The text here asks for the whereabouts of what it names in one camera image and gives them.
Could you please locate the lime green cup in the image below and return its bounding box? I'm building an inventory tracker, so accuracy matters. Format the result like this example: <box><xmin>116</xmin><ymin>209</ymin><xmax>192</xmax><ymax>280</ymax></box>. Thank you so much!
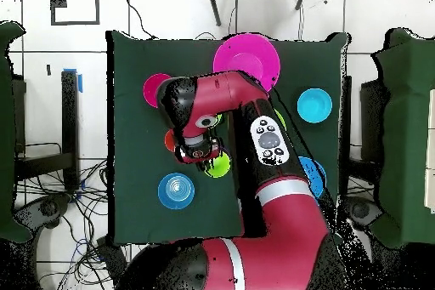
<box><xmin>203</xmin><ymin>150</ymin><xmax>232</xmax><ymax>179</ymax></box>

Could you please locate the orange cup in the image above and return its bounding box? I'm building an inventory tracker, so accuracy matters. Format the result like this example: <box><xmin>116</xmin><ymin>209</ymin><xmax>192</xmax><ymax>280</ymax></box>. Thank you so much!
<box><xmin>164</xmin><ymin>128</ymin><xmax>178</xmax><ymax>154</ymax></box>

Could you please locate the medium blue bowl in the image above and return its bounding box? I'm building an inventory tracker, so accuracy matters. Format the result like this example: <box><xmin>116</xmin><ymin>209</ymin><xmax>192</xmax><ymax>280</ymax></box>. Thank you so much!
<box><xmin>157</xmin><ymin>172</ymin><xmax>196</xmax><ymax>210</ymax></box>

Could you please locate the dark green table cloth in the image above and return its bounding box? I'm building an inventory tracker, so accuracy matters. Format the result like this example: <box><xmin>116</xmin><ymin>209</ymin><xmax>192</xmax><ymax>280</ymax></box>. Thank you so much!
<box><xmin>108</xmin><ymin>30</ymin><xmax>349</xmax><ymax>247</ymax></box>

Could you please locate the small red-pink bowl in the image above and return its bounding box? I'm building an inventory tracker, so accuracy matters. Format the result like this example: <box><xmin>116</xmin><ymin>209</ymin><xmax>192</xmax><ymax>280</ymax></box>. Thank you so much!
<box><xmin>142</xmin><ymin>72</ymin><xmax>172</xmax><ymax>109</ymax></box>

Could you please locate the large green bowl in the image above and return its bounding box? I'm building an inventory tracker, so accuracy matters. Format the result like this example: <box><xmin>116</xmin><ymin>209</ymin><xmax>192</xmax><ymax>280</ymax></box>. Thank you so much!
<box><xmin>274</xmin><ymin>109</ymin><xmax>288</xmax><ymax>132</ymax></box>

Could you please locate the large pink bowl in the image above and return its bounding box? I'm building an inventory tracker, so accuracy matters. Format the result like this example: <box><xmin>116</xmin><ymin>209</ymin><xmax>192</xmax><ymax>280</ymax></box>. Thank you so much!
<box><xmin>212</xmin><ymin>32</ymin><xmax>281</xmax><ymax>94</ymax></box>

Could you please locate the large blue bowl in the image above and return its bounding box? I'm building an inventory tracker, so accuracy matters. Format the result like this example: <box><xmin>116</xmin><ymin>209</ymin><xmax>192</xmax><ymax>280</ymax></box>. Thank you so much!
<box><xmin>298</xmin><ymin>156</ymin><xmax>328</xmax><ymax>200</ymax></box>

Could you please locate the small light blue bowl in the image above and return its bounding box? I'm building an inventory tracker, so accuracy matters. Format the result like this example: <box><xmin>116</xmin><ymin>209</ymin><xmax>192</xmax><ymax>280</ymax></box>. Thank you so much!
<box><xmin>297</xmin><ymin>88</ymin><xmax>334</xmax><ymax>124</ymax></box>

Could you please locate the black power box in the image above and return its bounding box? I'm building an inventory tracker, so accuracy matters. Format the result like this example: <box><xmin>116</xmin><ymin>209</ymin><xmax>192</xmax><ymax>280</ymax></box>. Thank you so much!
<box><xmin>94</xmin><ymin>235</ymin><xmax>132</xmax><ymax>284</ymax></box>

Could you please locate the black wheel base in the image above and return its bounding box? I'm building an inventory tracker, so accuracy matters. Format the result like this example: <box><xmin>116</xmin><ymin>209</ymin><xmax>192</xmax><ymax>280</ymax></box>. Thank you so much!
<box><xmin>342</xmin><ymin>194</ymin><xmax>381</xmax><ymax>229</ymax></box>
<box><xmin>26</xmin><ymin>194</ymin><xmax>71</xmax><ymax>229</ymax></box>

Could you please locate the green covered side table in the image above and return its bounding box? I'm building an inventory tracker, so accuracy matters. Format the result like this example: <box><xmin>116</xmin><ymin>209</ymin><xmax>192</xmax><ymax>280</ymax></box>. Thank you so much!
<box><xmin>0</xmin><ymin>20</ymin><xmax>31</xmax><ymax>243</ymax></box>
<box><xmin>372</xmin><ymin>27</ymin><xmax>435</xmax><ymax>249</ymax></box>

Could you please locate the tangle of black cables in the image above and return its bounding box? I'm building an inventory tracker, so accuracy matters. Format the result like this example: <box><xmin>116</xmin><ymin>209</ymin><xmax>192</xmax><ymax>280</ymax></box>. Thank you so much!
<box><xmin>16</xmin><ymin>141</ymin><xmax>157</xmax><ymax>290</ymax></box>

